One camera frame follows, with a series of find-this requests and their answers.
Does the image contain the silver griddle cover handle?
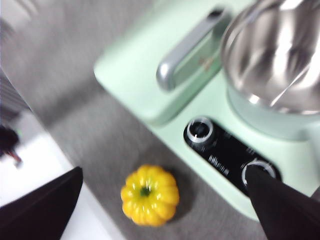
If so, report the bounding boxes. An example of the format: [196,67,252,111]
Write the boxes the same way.
[156,8,232,91]

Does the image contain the black object with red cable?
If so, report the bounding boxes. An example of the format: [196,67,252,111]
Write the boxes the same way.
[0,124,23,168]

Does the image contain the silver control knob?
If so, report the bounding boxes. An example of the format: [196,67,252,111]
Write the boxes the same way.
[187,117,215,144]
[241,161,276,188]

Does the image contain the mint green breakfast maker base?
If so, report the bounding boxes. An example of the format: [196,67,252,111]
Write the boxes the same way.
[147,69,320,223]

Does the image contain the mint green pot with handle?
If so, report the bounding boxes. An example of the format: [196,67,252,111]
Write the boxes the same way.
[219,0,320,148]

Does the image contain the yellow toy pumpkin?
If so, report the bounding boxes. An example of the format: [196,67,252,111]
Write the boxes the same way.
[120,164,180,227]

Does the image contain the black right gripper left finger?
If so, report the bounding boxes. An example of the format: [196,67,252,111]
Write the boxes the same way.
[0,166,84,240]

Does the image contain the mint green hinged griddle cover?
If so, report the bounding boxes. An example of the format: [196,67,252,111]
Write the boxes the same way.
[93,0,235,126]

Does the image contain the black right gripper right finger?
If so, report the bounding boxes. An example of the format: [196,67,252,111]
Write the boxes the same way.
[246,164,320,240]

